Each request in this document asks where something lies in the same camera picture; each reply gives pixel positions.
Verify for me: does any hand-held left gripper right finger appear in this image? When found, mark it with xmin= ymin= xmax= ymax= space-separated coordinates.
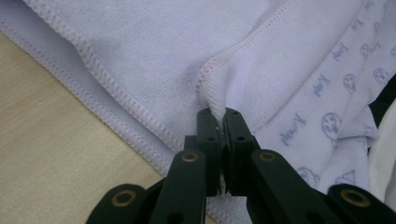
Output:
xmin=222 ymin=106 xmax=344 ymax=224

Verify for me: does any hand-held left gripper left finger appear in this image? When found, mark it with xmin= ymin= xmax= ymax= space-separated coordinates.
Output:
xmin=148 ymin=107 xmax=225 ymax=224

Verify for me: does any lavender printed towel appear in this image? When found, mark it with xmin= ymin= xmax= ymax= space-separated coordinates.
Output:
xmin=0 ymin=0 xmax=396 ymax=224

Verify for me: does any white cloth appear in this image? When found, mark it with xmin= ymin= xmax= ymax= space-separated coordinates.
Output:
xmin=367 ymin=98 xmax=396 ymax=204

